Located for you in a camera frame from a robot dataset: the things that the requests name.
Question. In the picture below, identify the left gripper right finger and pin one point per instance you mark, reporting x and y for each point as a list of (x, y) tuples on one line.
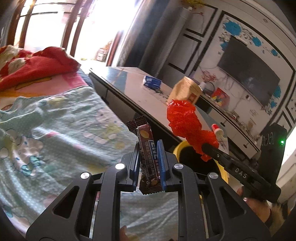
[(163, 165)]

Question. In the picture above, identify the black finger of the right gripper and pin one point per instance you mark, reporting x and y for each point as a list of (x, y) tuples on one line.
[(216, 154)]

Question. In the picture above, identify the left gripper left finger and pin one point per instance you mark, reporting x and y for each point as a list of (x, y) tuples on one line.
[(134, 166)]

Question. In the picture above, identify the brown chocolate bar wrapper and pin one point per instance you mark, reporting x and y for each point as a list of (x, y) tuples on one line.
[(150, 180)]

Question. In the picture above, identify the red plastic bag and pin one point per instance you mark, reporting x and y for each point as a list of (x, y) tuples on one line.
[(185, 123)]

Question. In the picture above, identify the right forearm furry sleeve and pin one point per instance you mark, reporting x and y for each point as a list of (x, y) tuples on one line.
[(275, 219)]

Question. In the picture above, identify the yellow rim trash bin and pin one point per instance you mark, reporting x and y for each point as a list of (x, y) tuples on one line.
[(187, 156)]

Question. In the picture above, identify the right hand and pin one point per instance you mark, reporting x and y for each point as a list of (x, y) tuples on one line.
[(260, 208)]

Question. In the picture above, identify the left hand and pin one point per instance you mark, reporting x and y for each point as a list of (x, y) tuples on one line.
[(122, 234)]

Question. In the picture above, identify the red paper cup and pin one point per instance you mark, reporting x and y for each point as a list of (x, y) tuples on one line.
[(217, 131)]

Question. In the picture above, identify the white tv cabinet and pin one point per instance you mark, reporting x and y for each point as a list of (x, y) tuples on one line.
[(239, 139)]

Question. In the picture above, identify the colourful picture box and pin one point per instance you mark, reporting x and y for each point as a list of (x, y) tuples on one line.
[(220, 98)]

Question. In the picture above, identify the coffee table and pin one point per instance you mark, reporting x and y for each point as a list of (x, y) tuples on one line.
[(123, 91)]

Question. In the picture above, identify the brown paper bag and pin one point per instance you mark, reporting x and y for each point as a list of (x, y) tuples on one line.
[(185, 89)]

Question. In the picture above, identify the blue tissue pack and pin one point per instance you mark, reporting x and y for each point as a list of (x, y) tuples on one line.
[(151, 82)]

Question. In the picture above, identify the white vase red flowers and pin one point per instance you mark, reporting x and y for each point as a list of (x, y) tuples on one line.
[(207, 77)]

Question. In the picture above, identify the light blue cartoon bedsheet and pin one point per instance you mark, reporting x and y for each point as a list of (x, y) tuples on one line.
[(47, 141)]

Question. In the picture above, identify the dark curtain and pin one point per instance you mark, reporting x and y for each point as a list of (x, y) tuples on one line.
[(136, 38)]

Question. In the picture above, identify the grey standing air conditioner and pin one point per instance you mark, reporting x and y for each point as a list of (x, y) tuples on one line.
[(170, 38)]

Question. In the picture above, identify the red floral quilt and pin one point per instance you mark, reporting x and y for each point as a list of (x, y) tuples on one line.
[(20, 66)]

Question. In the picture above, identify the wall television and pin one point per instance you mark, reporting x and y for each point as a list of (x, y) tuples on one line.
[(249, 70)]

